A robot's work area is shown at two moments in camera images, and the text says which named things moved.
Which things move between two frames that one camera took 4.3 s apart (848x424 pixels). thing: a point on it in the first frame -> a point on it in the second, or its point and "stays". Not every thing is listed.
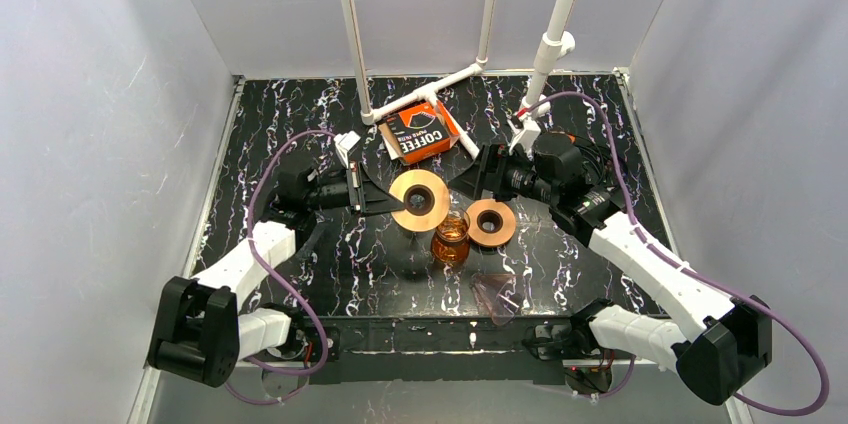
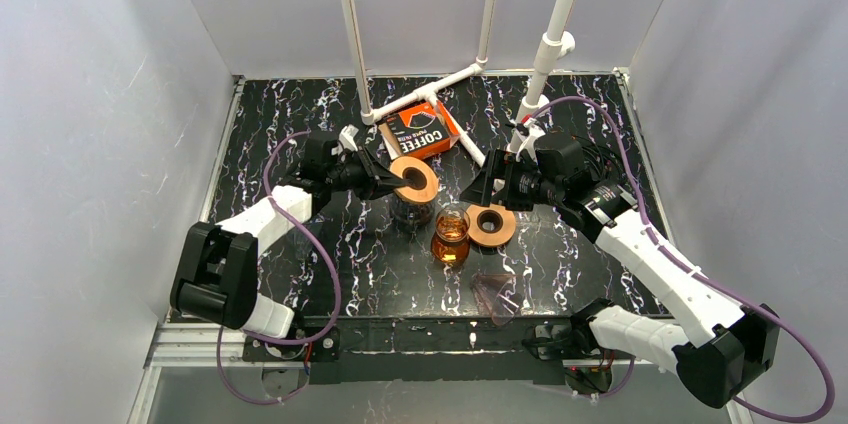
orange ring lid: (490, 223) stays
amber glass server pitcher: (450, 244) stays
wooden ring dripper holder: (441, 206) -> (423, 180)
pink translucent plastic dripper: (499, 293) stays
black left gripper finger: (380, 205) -> (383, 184)
